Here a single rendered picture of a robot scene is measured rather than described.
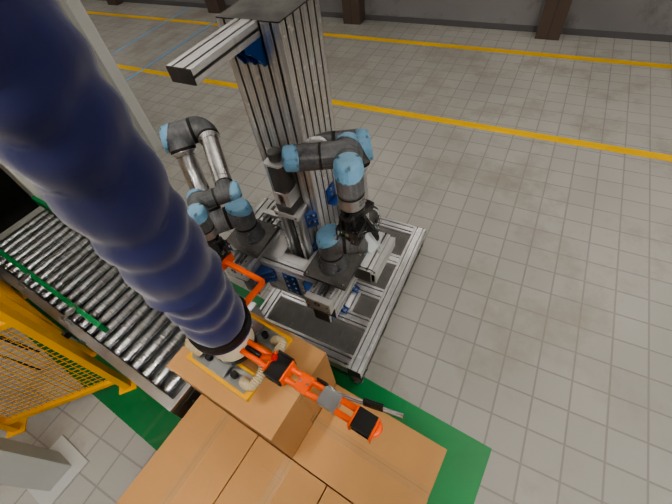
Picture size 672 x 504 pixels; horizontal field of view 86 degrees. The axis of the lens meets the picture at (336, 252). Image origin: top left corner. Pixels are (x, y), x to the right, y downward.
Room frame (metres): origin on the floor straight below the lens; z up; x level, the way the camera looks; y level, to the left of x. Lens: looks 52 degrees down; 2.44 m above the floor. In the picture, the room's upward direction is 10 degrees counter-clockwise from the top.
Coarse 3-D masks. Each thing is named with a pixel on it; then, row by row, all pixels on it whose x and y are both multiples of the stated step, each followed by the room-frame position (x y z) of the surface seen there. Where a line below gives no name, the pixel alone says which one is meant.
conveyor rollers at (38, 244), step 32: (32, 224) 2.35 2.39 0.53; (64, 224) 2.27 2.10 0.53; (0, 256) 2.04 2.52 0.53; (32, 256) 1.97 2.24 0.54; (64, 256) 1.90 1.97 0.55; (96, 256) 1.87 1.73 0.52; (32, 288) 1.67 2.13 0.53; (64, 288) 1.60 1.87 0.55; (96, 288) 1.56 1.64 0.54; (128, 320) 1.25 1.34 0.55; (160, 320) 1.21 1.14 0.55; (128, 352) 1.03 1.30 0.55; (160, 352) 1.00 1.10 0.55; (160, 384) 0.82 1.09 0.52
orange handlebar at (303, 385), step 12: (228, 264) 1.02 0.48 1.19; (252, 276) 0.93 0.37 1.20; (264, 348) 0.60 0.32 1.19; (252, 360) 0.56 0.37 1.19; (300, 372) 0.48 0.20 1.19; (288, 384) 0.45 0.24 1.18; (300, 384) 0.44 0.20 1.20; (312, 384) 0.43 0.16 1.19; (312, 396) 0.39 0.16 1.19; (336, 408) 0.34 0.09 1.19; (348, 420) 0.30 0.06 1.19
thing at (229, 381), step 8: (192, 360) 0.66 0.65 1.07; (200, 360) 0.65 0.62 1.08; (208, 360) 0.64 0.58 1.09; (200, 368) 0.62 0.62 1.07; (208, 368) 0.61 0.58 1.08; (232, 368) 0.59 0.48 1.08; (240, 368) 0.59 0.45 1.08; (248, 368) 0.58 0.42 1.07; (216, 376) 0.57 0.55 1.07; (224, 376) 0.56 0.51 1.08; (232, 376) 0.55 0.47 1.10; (240, 376) 0.55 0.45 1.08; (248, 376) 0.55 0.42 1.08; (224, 384) 0.54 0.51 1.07; (232, 384) 0.53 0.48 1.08; (240, 392) 0.49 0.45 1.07; (248, 392) 0.49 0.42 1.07; (248, 400) 0.46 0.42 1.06
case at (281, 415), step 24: (312, 360) 0.62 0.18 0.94; (192, 384) 0.61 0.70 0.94; (216, 384) 0.59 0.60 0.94; (264, 384) 0.56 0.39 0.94; (240, 408) 0.48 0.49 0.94; (264, 408) 0.46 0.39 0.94; (288, 408) 0.44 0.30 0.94; (312, 408) 0.50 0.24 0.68; (264, 432) 0.37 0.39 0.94; (288, 432) 0.39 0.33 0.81
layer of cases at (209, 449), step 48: (336, 384) 0.64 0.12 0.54; (192, 432) 0.53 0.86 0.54; (240, 432) 0.49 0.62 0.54; (336, 432) 0.41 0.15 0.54; (384, 432) 0.38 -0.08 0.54; (144, 480) 0.35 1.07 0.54; (192, 480) 0.32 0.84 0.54; (240, 480) 0.29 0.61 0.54; (288, 480) 0.25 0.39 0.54; (336, 480) 0.22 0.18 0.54; (384, 480) 0.19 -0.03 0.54; (432, 480) 0.16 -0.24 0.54
